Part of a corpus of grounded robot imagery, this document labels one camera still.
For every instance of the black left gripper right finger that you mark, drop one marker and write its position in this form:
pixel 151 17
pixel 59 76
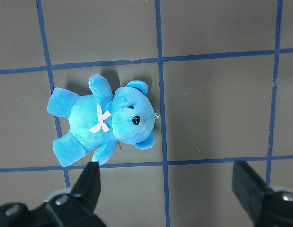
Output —
pixel 265 206

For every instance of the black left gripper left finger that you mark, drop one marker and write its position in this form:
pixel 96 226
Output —
pixel 64 209

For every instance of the blue teddy bear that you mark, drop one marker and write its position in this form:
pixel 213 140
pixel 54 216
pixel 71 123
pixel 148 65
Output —
pixel 101 120

